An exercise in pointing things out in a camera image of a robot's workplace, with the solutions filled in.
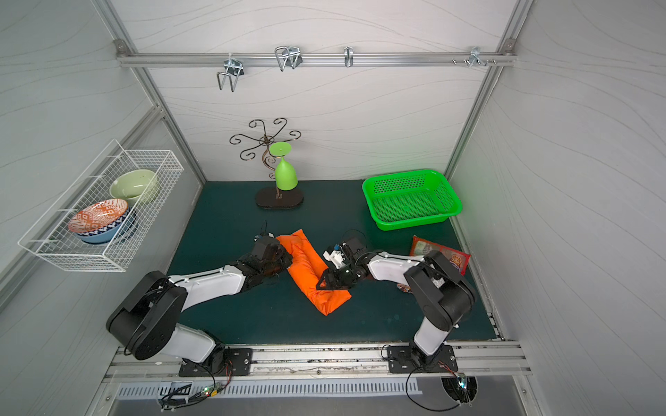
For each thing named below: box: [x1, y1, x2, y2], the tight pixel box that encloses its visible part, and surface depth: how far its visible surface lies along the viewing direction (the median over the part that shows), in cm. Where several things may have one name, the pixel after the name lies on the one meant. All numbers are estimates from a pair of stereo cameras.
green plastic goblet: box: [268, 141, 298, 191], surface depth 92 cm
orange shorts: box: [275, 228, 353, 317], surface depth 87 cm
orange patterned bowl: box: [67, 198, 130, 234], surface depth 64 cm
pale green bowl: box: [109, 169, 157, 206], surface depth 72 cm
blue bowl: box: [75, 208, 134, 244], surface depth 59 cm
